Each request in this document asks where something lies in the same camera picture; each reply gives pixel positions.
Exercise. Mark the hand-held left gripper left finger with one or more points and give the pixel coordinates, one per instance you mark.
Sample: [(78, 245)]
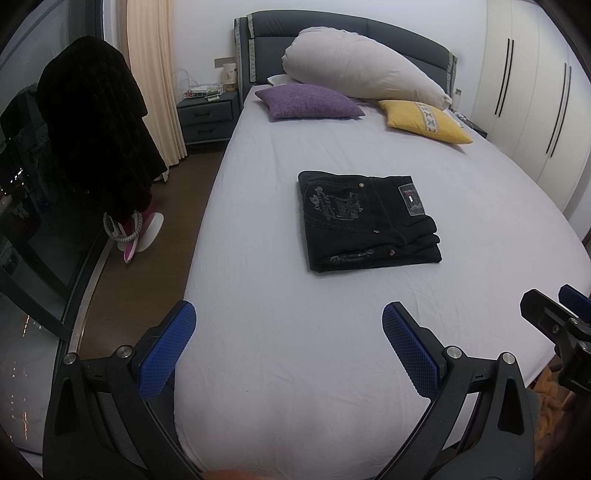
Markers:
[(171, 346)]

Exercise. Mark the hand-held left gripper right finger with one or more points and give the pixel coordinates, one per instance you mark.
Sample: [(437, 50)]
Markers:
[(411, 350)]

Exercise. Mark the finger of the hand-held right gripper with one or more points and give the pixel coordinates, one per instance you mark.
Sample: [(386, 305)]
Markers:
[(547, 314), (577, 300)]

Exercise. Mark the black denim pants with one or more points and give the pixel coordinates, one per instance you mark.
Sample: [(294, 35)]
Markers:
[(360, 221)]

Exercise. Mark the pink white garment steamer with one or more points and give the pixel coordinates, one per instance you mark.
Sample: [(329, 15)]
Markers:
[(128, 251)]

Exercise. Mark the bed with white sheet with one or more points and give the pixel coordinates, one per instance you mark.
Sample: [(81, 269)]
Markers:
[(300, 323)]

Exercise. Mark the glass window door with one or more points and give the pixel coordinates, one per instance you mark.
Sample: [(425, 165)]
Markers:
[(27, 254)]

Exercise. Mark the dark nightstand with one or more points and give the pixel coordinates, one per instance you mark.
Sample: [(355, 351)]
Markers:
[(471, 124)]

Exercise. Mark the black hanging coat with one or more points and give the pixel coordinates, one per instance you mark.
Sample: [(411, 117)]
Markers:
[(92, 129)]

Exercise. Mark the grey nightstand with drawers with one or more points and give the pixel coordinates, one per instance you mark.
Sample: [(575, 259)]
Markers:
[(207, 117)]

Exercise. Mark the yellow cushion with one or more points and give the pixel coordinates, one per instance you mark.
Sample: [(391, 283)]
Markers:
[(415, 117)]

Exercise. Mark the white wardrobe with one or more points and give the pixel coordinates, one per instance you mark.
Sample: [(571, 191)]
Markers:
[(531, 69)]

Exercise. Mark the clear tray with items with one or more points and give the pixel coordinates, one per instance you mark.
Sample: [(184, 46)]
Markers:
[(203, 91)]

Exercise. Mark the purple cushion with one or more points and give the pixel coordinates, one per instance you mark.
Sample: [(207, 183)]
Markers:
[(309, 101)]

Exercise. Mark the white patterned cup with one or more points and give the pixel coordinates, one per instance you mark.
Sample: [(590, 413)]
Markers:
[(230, 78)]

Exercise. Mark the beige curtain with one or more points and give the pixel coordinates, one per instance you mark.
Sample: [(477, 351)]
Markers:
[(152, 69)]

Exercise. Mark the small white pillow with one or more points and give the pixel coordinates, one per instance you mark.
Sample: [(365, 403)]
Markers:
[(279, 80)]

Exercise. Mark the large beige pillow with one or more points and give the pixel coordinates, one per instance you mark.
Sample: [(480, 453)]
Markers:
[(360, 64)]

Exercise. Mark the grey upholstered headboard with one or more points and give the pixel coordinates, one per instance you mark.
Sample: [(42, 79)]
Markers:
[(277, 50)]

